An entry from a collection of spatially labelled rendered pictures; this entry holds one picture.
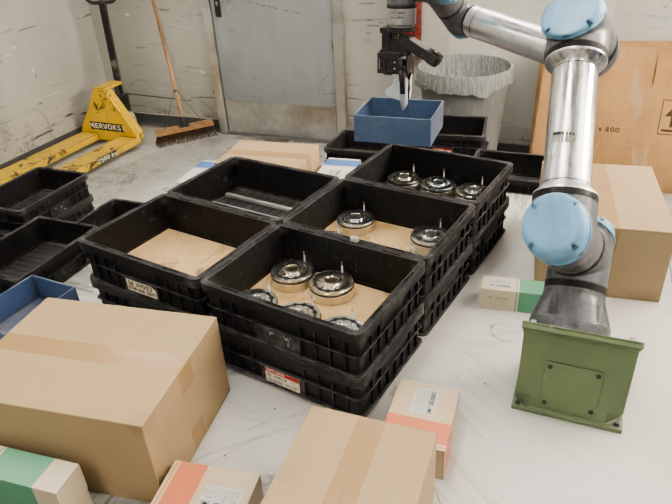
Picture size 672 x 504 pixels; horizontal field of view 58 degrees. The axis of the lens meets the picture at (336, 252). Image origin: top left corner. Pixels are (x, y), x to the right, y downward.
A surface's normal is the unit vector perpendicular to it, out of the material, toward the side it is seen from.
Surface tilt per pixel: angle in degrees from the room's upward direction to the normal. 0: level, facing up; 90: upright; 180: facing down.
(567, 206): 56
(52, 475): 0
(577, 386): 90
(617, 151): 74
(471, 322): 0
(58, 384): 0
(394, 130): 91
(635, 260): 90
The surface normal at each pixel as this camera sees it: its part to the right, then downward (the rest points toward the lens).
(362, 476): -0.05, -0.86
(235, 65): -0.37, 0.49
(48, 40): 0.93, 0.15
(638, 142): -0.36, 0.25
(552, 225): -0.58, -0.13
